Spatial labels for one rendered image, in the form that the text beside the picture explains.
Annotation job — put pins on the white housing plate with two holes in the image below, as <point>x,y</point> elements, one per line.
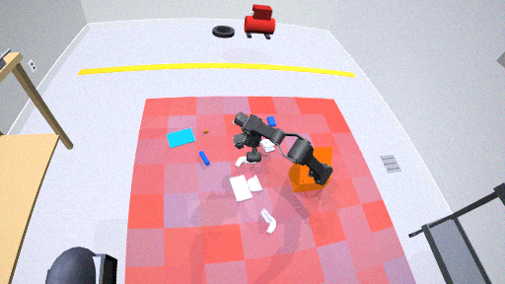
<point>268,144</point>

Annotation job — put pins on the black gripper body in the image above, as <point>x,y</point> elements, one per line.
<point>253,156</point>

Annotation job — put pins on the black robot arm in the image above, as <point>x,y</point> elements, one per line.
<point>301,153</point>

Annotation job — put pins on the cyan flat plate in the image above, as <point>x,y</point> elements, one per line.
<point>180,137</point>

